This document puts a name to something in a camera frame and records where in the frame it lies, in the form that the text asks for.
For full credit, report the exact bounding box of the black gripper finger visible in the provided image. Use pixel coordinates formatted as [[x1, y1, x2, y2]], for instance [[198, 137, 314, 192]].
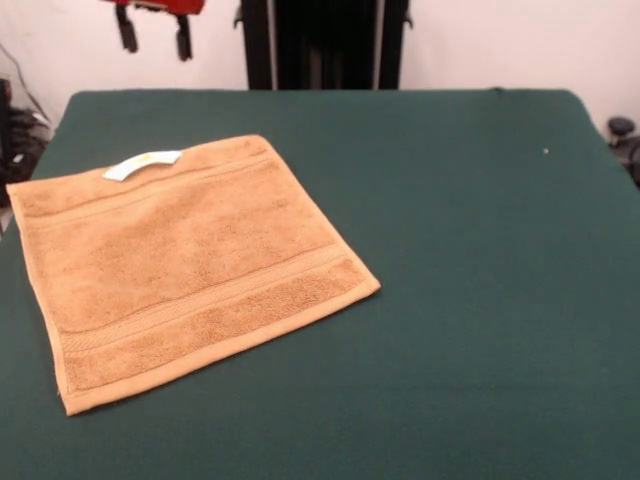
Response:
[[173, 13, 195, 63], [113, 3, 140, 55]]

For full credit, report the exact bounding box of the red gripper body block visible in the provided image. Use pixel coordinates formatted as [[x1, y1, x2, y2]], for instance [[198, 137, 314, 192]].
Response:
[[98, 0, 208, 18]]

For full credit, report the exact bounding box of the tan terry towel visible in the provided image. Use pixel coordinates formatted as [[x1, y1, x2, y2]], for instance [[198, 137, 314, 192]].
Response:
[[5, 133, 383, 417]]

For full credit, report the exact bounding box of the dark green table cloth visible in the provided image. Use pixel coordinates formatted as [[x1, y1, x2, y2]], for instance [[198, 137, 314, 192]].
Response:
[[0, 88, 640, 480]]

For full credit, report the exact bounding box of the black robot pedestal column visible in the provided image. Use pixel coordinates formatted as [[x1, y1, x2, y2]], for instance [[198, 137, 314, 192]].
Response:
[[234, 0, 416, 92]]

